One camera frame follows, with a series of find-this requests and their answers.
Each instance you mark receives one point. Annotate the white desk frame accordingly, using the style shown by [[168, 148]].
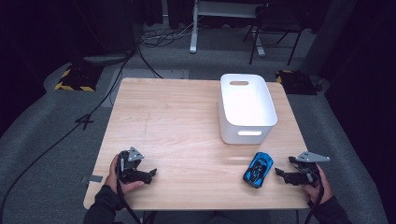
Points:
[[194, 31]]

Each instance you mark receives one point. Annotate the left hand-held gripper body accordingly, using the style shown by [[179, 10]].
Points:
[[127, 165]]

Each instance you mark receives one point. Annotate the person's left hand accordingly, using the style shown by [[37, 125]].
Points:
[[111, 177]]

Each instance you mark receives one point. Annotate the grey tape piece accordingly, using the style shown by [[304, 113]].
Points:
[[95, 179]]

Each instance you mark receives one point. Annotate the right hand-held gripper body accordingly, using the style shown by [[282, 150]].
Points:
[[306, 172]]

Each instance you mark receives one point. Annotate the grey pillar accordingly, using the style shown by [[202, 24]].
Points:
[[330, 34]]

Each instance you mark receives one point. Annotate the person's right hand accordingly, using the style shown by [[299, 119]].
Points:
[[323, 188]]

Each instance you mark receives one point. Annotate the grey flat stand base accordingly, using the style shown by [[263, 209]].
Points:
[[104, 58]]

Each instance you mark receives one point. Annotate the black chair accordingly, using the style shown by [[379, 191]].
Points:
[[277, 21]]

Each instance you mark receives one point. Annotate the black tape cross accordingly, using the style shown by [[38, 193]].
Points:
[[84, 120]]

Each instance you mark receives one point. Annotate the white plastic bin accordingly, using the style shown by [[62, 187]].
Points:
[[247, 109]]

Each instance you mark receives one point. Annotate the black yellow striped base plate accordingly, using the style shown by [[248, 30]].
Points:
[[79, 79], [297, 82]]

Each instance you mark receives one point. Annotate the blue toy car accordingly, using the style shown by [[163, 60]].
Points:
[[258, 170]]

